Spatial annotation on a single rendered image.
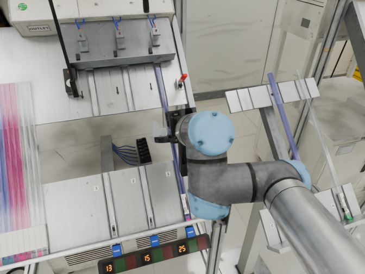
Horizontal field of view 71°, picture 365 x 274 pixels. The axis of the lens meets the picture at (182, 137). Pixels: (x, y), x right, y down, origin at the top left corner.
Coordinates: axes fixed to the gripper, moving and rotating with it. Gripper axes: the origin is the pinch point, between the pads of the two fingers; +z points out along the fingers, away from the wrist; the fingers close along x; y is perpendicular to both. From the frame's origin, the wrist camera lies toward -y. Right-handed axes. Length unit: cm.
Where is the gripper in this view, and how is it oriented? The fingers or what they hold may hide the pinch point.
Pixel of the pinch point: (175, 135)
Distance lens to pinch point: 76.1
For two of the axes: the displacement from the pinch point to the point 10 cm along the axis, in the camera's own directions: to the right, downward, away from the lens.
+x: -9.6, 1.6, -2.1
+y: -1.5, -9.9, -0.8
